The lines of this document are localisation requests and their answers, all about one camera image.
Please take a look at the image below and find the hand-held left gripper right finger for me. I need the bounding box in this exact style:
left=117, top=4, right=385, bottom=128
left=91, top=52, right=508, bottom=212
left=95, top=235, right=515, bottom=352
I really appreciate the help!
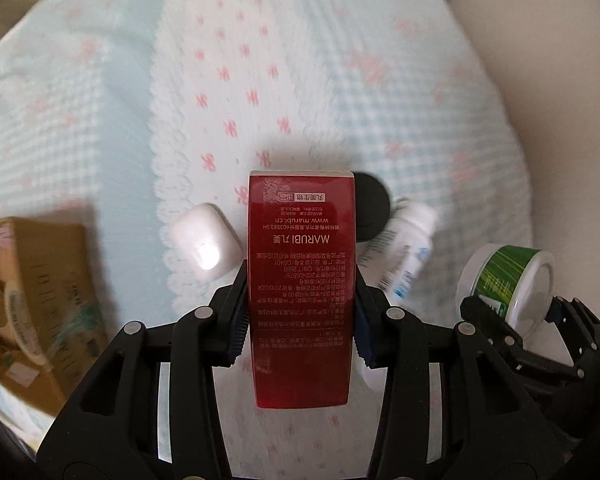
left=354, top=267, right=565, bottom=480

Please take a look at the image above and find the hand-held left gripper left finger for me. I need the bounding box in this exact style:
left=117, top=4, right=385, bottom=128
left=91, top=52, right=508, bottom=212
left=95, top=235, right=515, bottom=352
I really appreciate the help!
left=36, top=260, right=251, bottom=480

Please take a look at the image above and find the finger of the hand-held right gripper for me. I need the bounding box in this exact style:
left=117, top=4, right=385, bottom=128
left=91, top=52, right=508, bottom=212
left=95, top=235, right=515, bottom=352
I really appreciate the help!
left=460, top=295, right=532, bottom=367
left=545, top=296, right=600, bottom=357

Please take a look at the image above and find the white jar with green label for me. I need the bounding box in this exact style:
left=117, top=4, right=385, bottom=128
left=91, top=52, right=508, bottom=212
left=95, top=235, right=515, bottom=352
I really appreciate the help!
left=455, top=243, right=556, bottom=347

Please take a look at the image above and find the red rectangular carton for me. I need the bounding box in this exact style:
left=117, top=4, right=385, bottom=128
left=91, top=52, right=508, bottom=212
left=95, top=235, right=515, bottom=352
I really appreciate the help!
left=248, top=170, right=356, bottom=409

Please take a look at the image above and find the white earbud case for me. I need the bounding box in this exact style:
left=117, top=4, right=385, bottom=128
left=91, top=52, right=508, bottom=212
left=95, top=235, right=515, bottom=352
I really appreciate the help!
left=168, top=203, right=242, bottom=283

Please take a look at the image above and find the white plastic bottle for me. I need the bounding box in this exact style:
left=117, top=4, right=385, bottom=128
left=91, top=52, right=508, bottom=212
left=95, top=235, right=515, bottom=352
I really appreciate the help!
left=357, top=198, right=439, bottom=307

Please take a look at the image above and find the black round lid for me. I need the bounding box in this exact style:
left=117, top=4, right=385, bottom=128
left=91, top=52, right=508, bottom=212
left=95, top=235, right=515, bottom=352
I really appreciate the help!
left=352, top=172, right=392, bottom=244

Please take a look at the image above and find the brown cardboard box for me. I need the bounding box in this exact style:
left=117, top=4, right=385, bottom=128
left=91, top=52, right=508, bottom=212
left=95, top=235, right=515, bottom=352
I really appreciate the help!
left=0, top=216, right=109, bottom=419

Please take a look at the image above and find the white lace floral cloth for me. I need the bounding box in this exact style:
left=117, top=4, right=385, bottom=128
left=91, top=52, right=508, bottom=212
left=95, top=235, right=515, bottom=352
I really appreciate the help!
left=147, top=0, right=481, bottom=466

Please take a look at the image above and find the blue checked bedsheet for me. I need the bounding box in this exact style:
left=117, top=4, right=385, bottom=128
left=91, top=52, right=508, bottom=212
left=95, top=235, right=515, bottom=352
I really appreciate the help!
left=0, top=0, right=533, bottom=461

